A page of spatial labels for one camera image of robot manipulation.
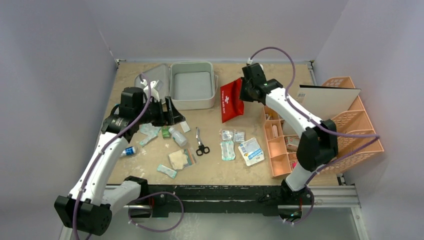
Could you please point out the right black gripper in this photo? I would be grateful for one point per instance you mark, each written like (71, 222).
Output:
(245, 91)

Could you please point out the small green medicine box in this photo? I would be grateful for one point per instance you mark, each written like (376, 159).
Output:
(165, 132)

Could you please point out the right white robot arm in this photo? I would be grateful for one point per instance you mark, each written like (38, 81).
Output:
(317, 146)

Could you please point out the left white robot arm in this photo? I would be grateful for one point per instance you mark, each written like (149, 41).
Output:
(88, 207)

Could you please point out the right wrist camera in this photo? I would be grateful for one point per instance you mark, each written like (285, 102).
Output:
(251, 62)

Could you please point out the orange plastic file rack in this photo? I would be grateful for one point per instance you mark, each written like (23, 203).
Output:
(354, 121)

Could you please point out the teal bandage packet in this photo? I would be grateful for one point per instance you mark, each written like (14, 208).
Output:
(167, 171)

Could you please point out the grey open storage case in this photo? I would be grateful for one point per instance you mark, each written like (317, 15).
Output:
(191, 85)

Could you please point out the white board folder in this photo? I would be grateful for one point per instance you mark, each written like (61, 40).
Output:
(326, 102)

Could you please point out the small white pad packet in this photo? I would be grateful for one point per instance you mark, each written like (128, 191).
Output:
(227, 135)

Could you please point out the red first aid pouch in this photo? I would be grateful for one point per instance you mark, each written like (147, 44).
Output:
(230, 103)

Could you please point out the white plastic bottle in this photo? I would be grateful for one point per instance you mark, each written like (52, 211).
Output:
(178, 137)

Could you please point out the beige gauze in bag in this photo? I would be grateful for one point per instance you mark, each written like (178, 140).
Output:
(182, 159)

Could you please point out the blue white mask packet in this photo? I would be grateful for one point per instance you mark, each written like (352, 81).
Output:
(251, 152)

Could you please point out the black handled scissors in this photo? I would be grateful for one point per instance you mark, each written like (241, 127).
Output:
(202, 149)

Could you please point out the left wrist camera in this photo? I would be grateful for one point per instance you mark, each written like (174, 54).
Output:
(150, 87)

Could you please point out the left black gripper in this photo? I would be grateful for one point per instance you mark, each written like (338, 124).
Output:
(171, 116)

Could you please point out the clear teal swab packet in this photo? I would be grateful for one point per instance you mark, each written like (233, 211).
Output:
(227, 150)

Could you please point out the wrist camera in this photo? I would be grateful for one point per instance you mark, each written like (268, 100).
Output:
(150, 87)
(251, 62)

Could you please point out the orange compartment tray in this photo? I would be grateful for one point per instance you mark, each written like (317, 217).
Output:
(282, 161)

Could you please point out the blue white ointment tube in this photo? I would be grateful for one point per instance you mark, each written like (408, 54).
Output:
(129, 151)

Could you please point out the white paper strip packet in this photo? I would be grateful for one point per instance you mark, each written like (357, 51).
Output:
(185, 127)

